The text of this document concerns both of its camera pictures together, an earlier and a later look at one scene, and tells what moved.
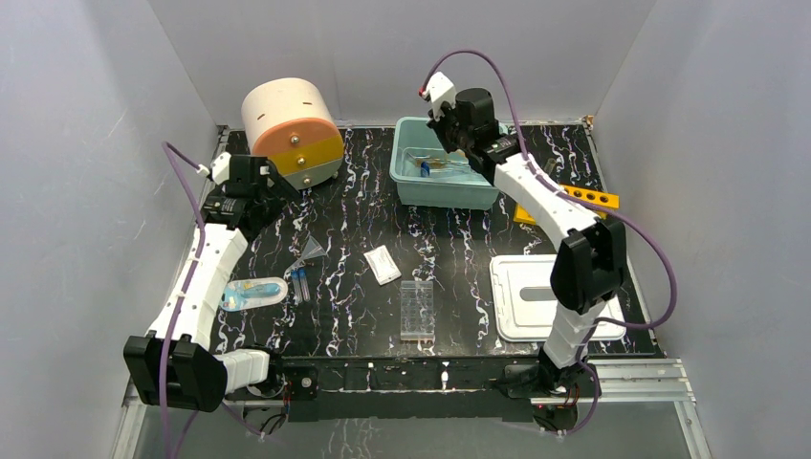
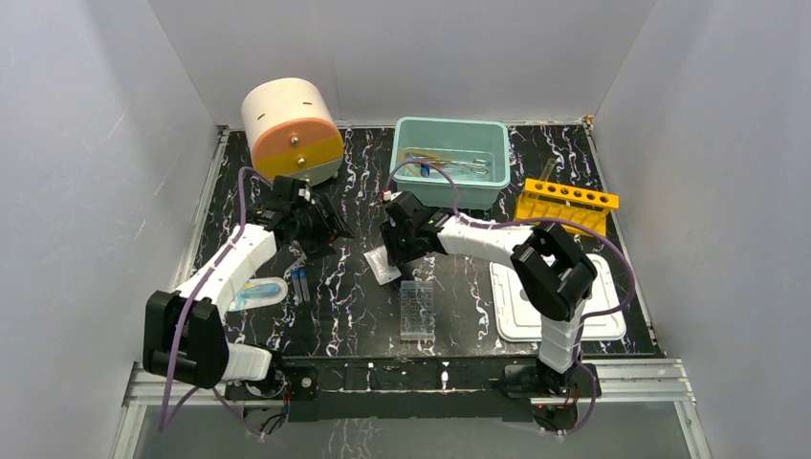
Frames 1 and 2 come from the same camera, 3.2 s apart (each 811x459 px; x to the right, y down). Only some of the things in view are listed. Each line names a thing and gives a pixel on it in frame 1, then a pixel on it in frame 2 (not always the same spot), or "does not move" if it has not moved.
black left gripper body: [267, 187] -> [317, 219]
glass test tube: [550, 164] does not move
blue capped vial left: [296, 287] does not move
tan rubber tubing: [437, 162] -> [402, 157]
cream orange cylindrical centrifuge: [291, 123] does not move
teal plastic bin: [425, 173] does not move
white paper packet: [383, 265] does not move
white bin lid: [524, 307] does not move
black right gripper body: [448, 134] -> [399, 244]
